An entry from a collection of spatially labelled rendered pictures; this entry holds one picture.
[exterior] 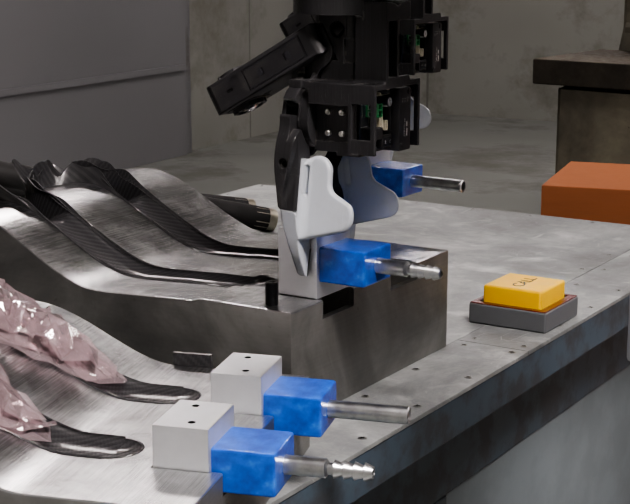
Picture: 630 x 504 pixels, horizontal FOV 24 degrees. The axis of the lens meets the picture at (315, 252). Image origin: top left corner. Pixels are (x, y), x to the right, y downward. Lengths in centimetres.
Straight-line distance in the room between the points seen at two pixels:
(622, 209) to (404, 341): 186
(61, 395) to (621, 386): 89
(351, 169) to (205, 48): 684
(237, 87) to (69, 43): 583
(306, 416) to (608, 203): 217
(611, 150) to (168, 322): 349
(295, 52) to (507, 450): 52
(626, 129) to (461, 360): 329
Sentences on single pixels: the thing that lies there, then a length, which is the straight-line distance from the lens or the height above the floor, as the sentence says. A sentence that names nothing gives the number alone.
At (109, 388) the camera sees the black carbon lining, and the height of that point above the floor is 86.
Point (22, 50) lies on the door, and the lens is 670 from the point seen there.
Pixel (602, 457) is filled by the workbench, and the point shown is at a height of 58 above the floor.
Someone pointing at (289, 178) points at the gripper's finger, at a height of 99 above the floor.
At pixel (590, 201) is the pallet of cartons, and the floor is 62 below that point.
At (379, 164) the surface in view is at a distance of 144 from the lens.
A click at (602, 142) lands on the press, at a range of 458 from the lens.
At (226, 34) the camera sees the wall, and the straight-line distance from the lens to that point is 815.
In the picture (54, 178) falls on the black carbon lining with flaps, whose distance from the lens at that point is 140.
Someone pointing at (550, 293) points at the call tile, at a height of 83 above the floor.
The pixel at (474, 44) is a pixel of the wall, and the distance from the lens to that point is 940.
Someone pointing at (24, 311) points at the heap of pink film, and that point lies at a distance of 104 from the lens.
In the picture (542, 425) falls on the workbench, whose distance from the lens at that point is 152.
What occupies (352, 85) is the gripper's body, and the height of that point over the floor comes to 106.
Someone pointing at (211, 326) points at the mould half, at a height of 87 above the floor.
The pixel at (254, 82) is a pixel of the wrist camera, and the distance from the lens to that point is 113.
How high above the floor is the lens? 117
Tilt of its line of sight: 12 degrees down
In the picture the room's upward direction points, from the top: straight up
